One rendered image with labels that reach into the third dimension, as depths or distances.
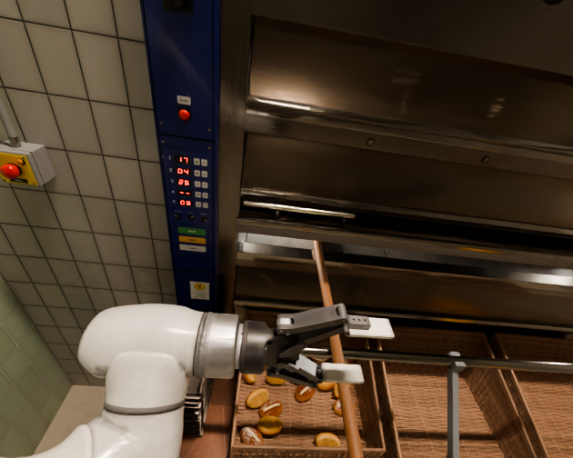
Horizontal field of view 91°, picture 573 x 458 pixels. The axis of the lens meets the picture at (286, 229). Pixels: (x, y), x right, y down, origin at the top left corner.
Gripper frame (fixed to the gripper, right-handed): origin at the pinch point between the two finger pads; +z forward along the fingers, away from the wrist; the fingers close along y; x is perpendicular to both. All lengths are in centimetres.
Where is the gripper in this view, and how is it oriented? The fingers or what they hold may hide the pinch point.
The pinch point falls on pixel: (367, 353)
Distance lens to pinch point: 50.5
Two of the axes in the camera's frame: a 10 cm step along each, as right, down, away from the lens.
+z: 9.9, 1.1, 1.1
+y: -1.5, 7.9, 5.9
